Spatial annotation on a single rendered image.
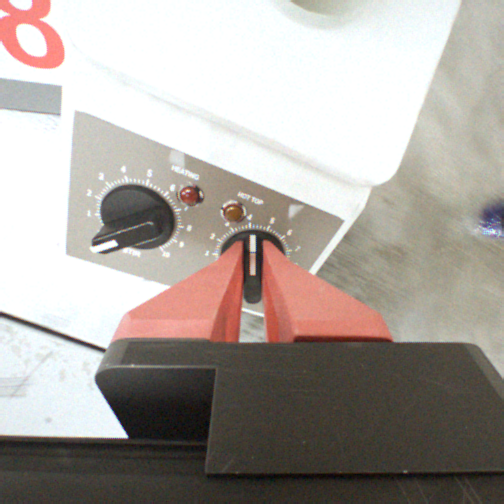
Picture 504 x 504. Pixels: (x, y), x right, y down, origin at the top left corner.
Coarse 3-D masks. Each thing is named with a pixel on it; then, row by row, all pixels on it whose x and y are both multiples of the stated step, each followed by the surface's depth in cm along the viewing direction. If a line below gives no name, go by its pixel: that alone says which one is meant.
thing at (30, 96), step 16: (64, 0) 13; (0, 80) 15; (16, 80) 15; (32, 80) 15; (48, 80) 15; (0, 96) 15; (16, 96) 15; (32, 96) 15; (48, 96) 15; (48, 112) 15
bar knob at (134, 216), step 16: (112, 192) 12; (128, 192) 12; (144, 192) 12; (112, 208) 12; (128, 208) 12; (144, 208) 12; (160, 208) 12; (112, 224) 12; (128, 224) 11; (144, 224) 11; (160, 224) 11; (96, 240) 11; (112, 240) 11; (128, 240) 11; (144, 240) 11; (160, 240) 13
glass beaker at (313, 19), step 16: (272, 0) 9; (288, 0) 8; (304, 0) 8; (320, 0) 8; (336, 0) 8; (352, 0) 8; (368, 0) 8; (304, 16) 9; (320, 16) 9; (336, 16) 9; (352, 16) 9
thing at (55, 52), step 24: (0, 0) 12; (24, 0) 12; (48, 0) 13; (0, 24) 13; (24, 24) 13; (48, 24) 13; (0, 48) 14; (24, 48) 14; (48, 48) 14; (48, 72) 15
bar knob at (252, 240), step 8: (240, 232) 13; (248, 232) 13; (256, 232) 13; (264, 232) 13; (232, 240) 13; (240, 240) 13; (248, 240) 12; (256, 240) 12; (272, 240) 13; (224, 248) 13; (248, 248) 12; (256, 248) 12; (280, 248) 13; (248, 256) 12; (256, 256) 12; (248, 264) 12; (256, 264) 12; (248, 272) 12; (256, 272) 12; (248, 280) 13; (256, 280) 13; (248, 288) 13; (256, 288) 13; (248, 296) 13; (256, 296) 13
